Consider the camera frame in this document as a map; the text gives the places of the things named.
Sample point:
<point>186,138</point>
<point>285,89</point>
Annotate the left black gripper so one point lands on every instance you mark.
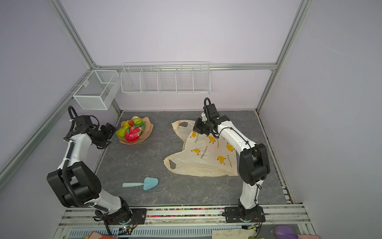
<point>109,132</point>

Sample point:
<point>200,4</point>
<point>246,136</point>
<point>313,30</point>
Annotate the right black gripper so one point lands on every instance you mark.
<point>198,127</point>

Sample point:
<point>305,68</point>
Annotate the green pear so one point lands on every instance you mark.
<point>122,132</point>

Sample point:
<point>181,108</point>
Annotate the banana print plastic bag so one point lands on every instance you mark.
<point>202,156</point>

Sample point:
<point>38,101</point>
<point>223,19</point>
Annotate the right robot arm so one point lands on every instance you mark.
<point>253,165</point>

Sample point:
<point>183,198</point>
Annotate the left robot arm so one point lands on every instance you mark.
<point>77,186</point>

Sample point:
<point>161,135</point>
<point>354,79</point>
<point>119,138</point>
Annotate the pink dragon fruit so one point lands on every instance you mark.
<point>135,132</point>

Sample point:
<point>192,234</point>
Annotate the green apple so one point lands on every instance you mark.
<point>137,121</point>

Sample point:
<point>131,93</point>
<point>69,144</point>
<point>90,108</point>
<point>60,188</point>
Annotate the pink wavy fruit plate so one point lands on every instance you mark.
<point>145,135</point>

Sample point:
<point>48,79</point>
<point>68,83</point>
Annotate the light blue plastic spatula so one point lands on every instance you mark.
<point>147,184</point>

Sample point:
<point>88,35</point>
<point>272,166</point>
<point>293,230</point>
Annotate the beige cloth at edge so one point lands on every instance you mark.
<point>234,234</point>

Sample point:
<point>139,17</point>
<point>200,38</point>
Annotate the purple object at edge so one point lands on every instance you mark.
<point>284,232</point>

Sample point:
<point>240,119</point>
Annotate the white wire basket small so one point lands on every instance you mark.
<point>98,90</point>

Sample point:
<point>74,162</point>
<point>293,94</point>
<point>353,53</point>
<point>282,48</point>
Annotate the white wire shelf long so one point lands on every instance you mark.
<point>165,77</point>

